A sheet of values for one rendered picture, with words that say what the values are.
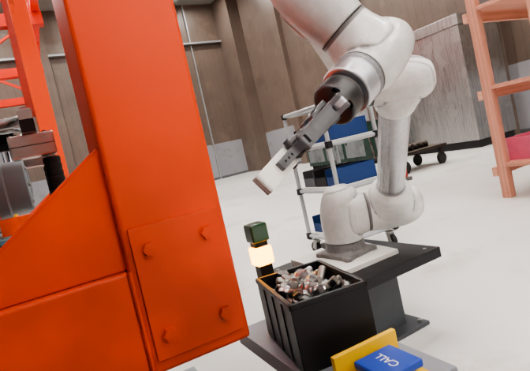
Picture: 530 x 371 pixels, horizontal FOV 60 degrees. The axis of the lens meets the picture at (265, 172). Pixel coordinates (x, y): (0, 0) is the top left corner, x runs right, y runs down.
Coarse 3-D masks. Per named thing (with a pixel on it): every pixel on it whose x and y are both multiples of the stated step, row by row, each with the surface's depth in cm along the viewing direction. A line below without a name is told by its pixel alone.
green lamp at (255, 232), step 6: (258, 222) 98; (264, 222) 97; (246, 228) 97; (252, 228) 95; (258, 228) 96; (264, 228) 97; (246, 234) 98; (252, 234) 95; (258, 234) 96; (264, 234) 96; (246, 240) 98; (252, 240) 96; (258, 240) 96; (264, 240) 97
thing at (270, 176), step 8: (280, 152) 64; (272, 160) 63; (296, 160) 65; (264, 168) 62; (272, 168) 63; (288, 168) 64; (256, 176) 61; (264, 176) 62; (272, 176) 62; (280, 176) 63; (264, 184) 61; (272, 184) 62
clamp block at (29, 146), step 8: (16, 136) 96; (24, 136) 96; (32, 136) 97; (40, 136) 98; (48, 136) 98; (8, 144) 95; (16, 144) 96; (24, 144) 96; (32, 144) 97; (40, 144) 98; (48, 144) 98; (16, 152) 96; (24, 152) 96; (32, 152) 97; (40, 152) 98; (48, 152) 98; (56, 152) 100; (16, 160) 97
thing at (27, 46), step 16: (16, 0) 437; (16, 16) 437; (16, 32) 436; (32, 32) 442; (32, 48) 441; (32, 64) 441; (32, 80) 440; (32, 96) 440; (48, 96) 446; (48, 112) 445; (48, 128) 444; (64, 160) 449; (0, 224) 423; (16, 224) 429
